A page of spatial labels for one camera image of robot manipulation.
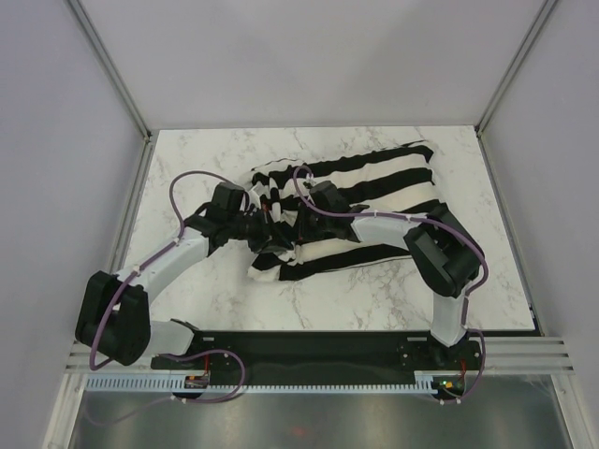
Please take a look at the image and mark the black white striped pillowcase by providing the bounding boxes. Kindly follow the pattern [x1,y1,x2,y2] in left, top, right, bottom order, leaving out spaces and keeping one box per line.
[242,140,442,282]

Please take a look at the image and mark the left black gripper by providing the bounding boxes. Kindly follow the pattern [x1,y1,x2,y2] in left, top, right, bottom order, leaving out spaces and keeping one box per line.
[227,205,294,254]

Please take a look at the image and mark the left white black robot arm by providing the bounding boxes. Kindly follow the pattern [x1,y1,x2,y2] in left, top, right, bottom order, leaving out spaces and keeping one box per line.
[75,181,274,370]

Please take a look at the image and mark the white slotted cable duct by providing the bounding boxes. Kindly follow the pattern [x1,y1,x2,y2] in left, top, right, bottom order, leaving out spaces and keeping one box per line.
[84,370,463,395]

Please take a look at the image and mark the right aluminium frame post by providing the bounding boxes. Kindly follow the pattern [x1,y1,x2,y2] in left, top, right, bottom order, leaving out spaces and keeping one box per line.
[475,0,561,138]

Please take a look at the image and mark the aluminium frame post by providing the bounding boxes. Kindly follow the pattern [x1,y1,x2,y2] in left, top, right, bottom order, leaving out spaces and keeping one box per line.
[65,0,152,159]
[475,0,561,138]

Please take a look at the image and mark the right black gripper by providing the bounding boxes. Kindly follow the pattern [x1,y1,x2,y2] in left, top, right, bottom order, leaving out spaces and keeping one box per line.
[288,201,332,241]

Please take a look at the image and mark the left aluminium frame post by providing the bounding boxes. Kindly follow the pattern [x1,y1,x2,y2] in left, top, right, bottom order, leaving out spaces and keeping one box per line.
[65,0,152,159]

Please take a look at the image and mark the aluminium extrusion rail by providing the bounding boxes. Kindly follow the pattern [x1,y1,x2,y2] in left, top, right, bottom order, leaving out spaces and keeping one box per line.
[65,334,577,375]

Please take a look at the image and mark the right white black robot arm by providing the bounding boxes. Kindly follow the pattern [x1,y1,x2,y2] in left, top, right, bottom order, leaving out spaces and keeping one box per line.
[299,181,488,369]

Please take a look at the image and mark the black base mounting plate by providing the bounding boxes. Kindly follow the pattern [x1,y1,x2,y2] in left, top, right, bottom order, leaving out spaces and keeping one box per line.
[151,331,483,381]

